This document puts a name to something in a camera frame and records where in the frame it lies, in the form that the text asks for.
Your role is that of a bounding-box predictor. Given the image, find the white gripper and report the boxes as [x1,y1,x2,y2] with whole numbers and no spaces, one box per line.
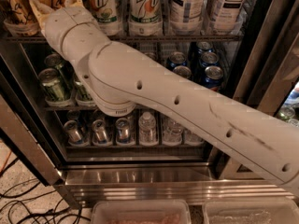
[28,0,110,61]

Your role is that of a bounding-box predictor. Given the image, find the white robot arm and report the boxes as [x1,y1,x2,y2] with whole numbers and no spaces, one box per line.
[29,0,299,196]

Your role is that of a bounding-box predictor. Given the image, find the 7up can left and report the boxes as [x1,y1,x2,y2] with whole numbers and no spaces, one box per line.
[88,0,120,26]

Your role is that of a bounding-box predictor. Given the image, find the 7up can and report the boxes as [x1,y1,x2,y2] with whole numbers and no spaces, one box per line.
[129,0,161,24]
[88,0,120,26]

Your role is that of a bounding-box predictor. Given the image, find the green can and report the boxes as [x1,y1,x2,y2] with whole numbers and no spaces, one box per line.
[38,68,70,102]
[73,75,93,101]
[44,53,73,90]

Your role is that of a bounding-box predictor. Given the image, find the green can front left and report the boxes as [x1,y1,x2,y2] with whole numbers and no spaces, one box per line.
[38,68,70,102]

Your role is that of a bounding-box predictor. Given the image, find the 7up can right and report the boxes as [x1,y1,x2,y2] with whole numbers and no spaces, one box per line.
[129,0,161,24]

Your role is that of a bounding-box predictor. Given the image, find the green can front right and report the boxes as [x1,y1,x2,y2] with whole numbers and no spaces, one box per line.
[73,75,93,101]

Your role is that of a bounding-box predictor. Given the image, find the steel fridge door left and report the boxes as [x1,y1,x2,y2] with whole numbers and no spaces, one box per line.
[0,56,64,187]

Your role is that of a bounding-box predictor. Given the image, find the tea can left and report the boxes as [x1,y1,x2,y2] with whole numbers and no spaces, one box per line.
[170,0,204,23]

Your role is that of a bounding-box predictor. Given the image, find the tea can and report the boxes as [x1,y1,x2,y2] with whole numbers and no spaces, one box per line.
[170,0,204,23]
[206,0,245,23]

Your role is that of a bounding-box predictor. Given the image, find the blue pepsi can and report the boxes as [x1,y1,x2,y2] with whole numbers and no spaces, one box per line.
[199,51,220,69]
[166,51,187,70]
[202,65,224,91]
[173,65,192,79]

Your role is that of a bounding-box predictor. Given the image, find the silver can bottom middle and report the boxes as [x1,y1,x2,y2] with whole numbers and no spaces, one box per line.
[92,119,109,143]

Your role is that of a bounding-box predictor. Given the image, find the blue pepsi can front left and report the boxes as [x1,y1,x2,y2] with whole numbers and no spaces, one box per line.
[173,65,192,79]

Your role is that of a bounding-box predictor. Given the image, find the tea can right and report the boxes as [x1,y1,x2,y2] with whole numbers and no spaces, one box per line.
[206,0,245,23]

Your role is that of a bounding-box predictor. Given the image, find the blue pepsi can front right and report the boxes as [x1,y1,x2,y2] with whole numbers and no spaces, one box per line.
[202,65,224,91]

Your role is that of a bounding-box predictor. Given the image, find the glass fridge door right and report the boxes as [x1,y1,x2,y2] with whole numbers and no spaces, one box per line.
[216,0,299,181]

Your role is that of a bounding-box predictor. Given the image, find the water bottle left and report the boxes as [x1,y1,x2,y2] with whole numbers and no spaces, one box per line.
[138,111,157,146]

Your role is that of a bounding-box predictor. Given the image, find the water bottle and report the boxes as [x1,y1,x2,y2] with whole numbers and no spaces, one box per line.
[184,130,204,146]
[138,111,157,146]
[163,118,184,146]

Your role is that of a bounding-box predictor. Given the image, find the water bottle middle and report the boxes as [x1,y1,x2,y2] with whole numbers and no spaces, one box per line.
[163,118,184,146]

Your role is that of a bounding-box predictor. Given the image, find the water bottle right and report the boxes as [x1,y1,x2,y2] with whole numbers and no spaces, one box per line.
[184,130,204,146]

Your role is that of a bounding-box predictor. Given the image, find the clear plastic bin left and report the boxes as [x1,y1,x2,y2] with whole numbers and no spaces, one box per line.
[91,200,192,224]

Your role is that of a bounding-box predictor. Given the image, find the clear plastic bin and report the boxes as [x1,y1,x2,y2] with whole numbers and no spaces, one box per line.
[203,197,299,224]
[91,200,192,224]

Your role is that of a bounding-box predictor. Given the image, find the clear plastic bin right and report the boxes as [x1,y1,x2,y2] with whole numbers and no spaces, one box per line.
[203,197,299,224]

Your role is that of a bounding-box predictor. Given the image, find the top wire shelf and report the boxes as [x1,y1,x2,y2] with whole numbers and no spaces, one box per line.
[4,35,243,43]

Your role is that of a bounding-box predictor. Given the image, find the wire shelf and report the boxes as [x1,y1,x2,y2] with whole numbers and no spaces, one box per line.
[43,105,149,111]
[4,35,243,43]

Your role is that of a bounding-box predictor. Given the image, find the middle wire shelf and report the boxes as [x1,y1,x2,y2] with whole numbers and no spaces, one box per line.
[43,105,149,111]

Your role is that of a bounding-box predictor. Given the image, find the black floor cables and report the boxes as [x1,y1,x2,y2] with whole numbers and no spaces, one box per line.
[0,156,92,224]

